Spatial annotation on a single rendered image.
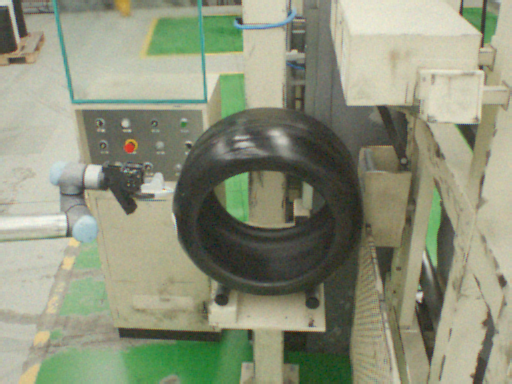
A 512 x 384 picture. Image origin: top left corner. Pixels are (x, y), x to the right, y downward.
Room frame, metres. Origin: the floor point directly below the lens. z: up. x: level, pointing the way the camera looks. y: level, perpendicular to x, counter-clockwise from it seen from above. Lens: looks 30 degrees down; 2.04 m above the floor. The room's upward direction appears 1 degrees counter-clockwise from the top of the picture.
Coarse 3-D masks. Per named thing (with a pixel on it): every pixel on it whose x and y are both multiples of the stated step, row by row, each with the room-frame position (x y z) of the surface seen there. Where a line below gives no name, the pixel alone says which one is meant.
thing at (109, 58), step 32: (64, 0) 2.06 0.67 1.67; (96, 0) 2.05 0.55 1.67; (128, 0) 2.04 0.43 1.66; (160, 0) 2.03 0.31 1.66; (192, 0) 2.02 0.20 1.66; (64, 32) 2.07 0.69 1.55; (96, 32) 2.06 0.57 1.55; (128, 32) 2.04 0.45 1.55; (160, 32) 2.03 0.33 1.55; (192, 32) 2.02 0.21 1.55; (64, 64) 2.06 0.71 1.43; (96, 64) 2.06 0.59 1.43; (128, 64) 2.05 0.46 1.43; (160, 64) 2.03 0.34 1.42; (192, 64) 2.02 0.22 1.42; (96, 96) 2.06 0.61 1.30; (128, 96) 2.05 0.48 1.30; (160, 96) 2.04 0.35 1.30; (192, 96) 2.02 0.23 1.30
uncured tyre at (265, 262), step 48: (240, 144) 1.31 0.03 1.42; (288, 144) 1.30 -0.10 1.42; (336, 144) 1.41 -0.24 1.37; (192, 192) 1.30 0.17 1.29; (336, 192) 1.27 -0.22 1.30; (192, 240) 1.30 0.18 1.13; (240, 240) 1.54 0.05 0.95; (288, 240) 1.54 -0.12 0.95; (336, 240) 1.26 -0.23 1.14; (240, 288) 1.29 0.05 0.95; (288, 288) 1.27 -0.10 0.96
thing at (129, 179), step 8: (104, 168) 1.42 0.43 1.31; (112, 168) 1.41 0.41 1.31; (120, 168) 1.42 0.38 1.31; (128, 168) 1.43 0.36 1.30; (136, 168) 1.43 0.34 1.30; (104, 176) 1.41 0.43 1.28; (112, 176) 1.42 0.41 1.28; (120, 176) 1.40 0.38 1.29; (128, 176) 1.40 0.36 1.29; (136, 176) 1.39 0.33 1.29; (104, 184) 1.41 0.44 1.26; (120, 184) 1.40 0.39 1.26; (128, 184) 1.40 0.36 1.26; (136, 184) 1.40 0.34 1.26
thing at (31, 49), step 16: (0, 0) 7.68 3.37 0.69; (16, 0) 7.79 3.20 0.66; (0, 16) 6.97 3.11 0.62; (16, 16) 7.74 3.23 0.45; (0, 32) 6.94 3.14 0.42; (16, 32) 7.49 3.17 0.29; (0, 48) 6.93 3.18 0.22; (16, 48) 7.10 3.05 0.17; (32, 48) 7.17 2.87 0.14; (0, 64) 6.89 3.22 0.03
